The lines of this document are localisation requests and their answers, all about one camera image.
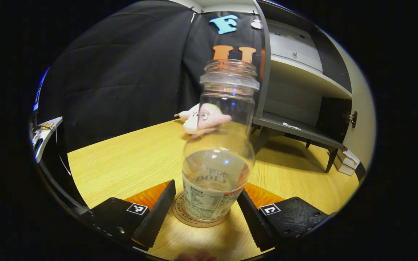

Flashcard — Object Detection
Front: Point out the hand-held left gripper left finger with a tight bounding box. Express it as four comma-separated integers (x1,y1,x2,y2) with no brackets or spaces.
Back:
86,179,176,250

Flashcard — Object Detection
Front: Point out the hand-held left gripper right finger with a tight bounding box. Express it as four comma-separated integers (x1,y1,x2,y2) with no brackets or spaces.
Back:
237,182,329,251

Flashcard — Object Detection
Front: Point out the round brown coaster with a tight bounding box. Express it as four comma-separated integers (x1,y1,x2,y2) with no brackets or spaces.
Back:
171,191,231,228

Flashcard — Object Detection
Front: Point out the clear labelled bottle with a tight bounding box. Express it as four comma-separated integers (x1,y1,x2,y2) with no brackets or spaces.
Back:
182,59,260,221

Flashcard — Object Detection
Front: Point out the dark grey cabinet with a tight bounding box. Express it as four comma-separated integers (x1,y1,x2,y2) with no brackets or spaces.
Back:
252,0,362,174

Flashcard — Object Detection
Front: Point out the pink plush toy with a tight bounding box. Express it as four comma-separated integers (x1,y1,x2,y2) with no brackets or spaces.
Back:
175,103,232,135

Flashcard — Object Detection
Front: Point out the white angular object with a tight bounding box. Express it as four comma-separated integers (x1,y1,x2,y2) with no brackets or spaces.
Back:
31,117,63,163

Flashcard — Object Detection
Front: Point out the black backdrop cloth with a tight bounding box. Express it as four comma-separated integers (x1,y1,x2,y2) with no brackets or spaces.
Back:
35,0,267,153

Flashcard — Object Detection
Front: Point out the thin white cable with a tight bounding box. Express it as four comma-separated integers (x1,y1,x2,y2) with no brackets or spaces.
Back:
54,125,72,177

